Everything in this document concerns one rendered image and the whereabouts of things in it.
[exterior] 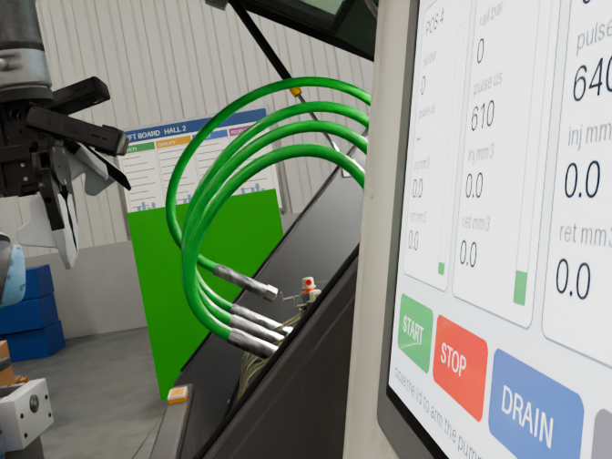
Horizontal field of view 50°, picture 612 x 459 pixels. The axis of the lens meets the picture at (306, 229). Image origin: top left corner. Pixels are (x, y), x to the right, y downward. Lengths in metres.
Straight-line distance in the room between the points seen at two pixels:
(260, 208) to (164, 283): 0.78
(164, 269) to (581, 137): 4.07
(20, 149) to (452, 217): 0.58
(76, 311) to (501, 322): 7.80
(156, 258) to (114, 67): 3.94
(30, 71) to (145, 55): 7.00
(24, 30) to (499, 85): 0.64
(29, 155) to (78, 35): 7.24
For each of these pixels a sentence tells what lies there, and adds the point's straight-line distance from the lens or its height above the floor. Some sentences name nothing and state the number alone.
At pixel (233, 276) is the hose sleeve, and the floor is 1.17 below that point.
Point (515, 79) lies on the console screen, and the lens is 0.28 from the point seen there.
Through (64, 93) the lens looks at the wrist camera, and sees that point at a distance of 1.04.
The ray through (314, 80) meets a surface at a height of 1.42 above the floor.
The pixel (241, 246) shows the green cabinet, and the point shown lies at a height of 0.97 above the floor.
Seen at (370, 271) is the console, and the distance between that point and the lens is 0.53.
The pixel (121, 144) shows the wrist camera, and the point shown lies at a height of 1.36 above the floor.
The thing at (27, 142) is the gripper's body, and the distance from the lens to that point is 0.83.
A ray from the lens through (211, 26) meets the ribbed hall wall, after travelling 7.72.
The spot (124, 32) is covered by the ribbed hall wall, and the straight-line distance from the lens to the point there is 7.89.
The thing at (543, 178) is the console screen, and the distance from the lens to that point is 0.24.
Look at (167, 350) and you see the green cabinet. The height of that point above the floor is 0.40.
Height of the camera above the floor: 1.28
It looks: 4 degrees down
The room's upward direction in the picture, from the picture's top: 9 degrees counter-clockwise
